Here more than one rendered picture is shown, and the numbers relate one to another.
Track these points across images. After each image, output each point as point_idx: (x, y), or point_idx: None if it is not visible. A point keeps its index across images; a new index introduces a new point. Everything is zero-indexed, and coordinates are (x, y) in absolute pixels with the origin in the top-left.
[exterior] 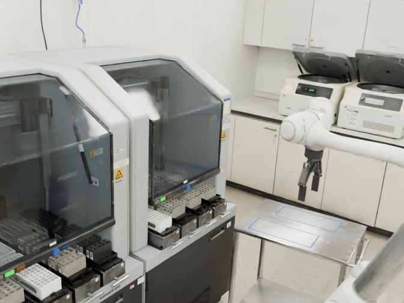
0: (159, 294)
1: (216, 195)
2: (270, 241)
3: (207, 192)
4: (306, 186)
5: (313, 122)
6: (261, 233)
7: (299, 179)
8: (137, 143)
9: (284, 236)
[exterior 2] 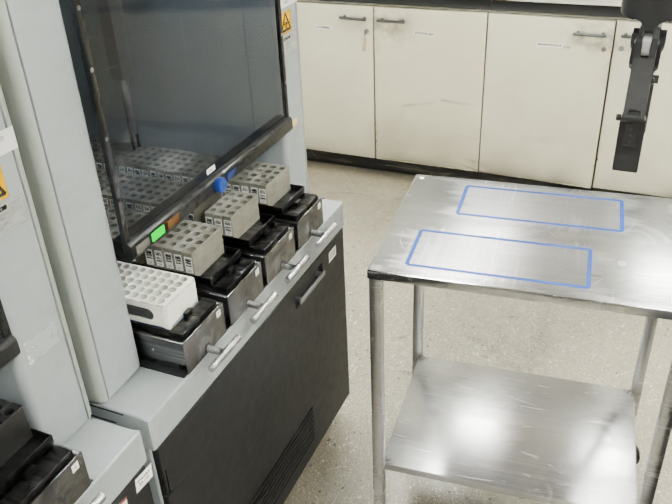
0: (200, 484)
1: (292, 187)
2: (478, 290)
3: (270, 184)
4: (646, 118)
5: None
6: (447, 272)
7: (625, 99)
8: (31, 70)
9: (508, 269)
